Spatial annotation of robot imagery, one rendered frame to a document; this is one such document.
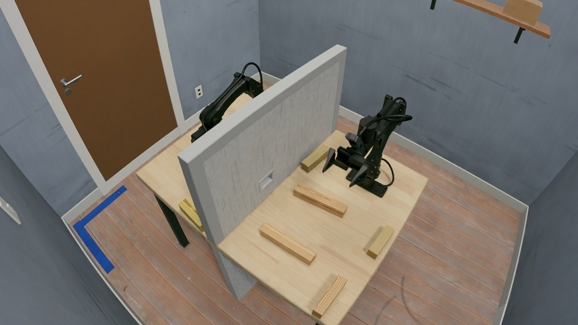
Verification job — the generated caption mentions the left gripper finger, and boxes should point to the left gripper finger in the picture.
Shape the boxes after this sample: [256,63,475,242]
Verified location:
[322,148,336,173]
[349,164,369,188]

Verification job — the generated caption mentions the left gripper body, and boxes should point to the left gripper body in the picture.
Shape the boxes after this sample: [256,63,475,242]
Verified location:
[333,137,370,172]

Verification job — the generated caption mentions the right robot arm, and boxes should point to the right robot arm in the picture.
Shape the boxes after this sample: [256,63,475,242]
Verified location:
[191,72,263,143]

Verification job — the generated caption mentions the grey panel wall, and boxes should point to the grey panel wall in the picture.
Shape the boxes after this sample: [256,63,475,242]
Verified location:
[177,44,347,301]

